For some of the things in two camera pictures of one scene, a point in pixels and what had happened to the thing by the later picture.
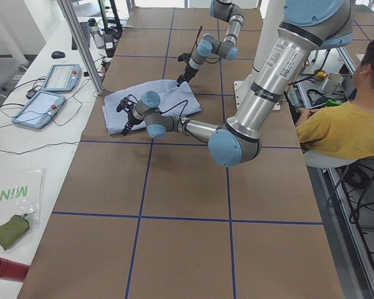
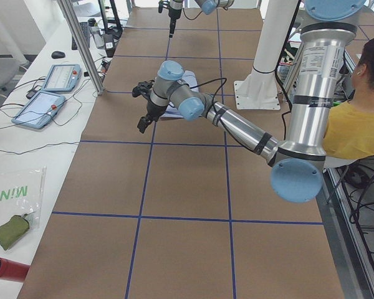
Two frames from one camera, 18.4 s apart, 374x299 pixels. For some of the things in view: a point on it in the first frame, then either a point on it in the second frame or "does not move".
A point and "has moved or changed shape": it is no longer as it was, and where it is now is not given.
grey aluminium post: (71, 18) does not move
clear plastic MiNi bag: (14, 191) does not move
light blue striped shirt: (174, 100) has moved or changed shape
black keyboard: (85, 30) does not move
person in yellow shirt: (357, 129) does not move
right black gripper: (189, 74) to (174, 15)
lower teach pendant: (38, 110) does not move
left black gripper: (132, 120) to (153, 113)
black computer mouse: (57, 55) does not move
